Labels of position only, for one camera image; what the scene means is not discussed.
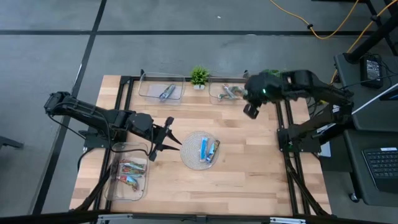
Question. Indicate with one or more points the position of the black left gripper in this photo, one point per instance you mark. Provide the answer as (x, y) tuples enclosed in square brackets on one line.
[(159, 137)]

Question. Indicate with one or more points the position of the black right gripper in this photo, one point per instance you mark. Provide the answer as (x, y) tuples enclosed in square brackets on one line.
[(261, 87)]

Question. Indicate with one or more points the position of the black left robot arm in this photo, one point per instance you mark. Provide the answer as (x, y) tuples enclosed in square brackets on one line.
[(93, 113)]

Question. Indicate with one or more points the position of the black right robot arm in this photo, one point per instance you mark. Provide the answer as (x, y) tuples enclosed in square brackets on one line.
[(311, 87)]

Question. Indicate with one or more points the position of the leafy plant in white pot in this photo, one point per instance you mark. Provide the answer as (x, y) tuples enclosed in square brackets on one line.
[(270, 72)]

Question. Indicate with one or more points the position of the clear plastic bin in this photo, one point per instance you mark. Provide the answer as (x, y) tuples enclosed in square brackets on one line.
[(124, 193), (149, 93), (214, 87)]

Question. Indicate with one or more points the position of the spiky plant in white pot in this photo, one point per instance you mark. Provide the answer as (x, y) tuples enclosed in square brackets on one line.
[(199, 76)]

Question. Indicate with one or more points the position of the dark grey side desk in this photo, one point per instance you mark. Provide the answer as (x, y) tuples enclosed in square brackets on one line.
[(367, 121)]

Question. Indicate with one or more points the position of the black power adapter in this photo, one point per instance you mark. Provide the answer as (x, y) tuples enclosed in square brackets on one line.
[(371, 70)]

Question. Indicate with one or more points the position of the black stand leg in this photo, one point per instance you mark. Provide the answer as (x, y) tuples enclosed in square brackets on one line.
[(370, 42)]

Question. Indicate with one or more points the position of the white-edged dark screen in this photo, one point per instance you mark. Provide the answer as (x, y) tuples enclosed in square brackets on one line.
[(390, 95)]

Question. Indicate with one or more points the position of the black keyboard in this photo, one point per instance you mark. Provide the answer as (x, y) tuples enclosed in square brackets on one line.
[(382, 168)]

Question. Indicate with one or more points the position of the black chair leg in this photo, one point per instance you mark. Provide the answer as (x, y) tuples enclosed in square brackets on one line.
[(9, 143)]

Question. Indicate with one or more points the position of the black aluminium table frame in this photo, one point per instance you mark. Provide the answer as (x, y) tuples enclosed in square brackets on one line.
[(129, 78)]

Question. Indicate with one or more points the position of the black frame bar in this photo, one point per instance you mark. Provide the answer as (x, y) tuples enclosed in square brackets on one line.
[(62, 217)]

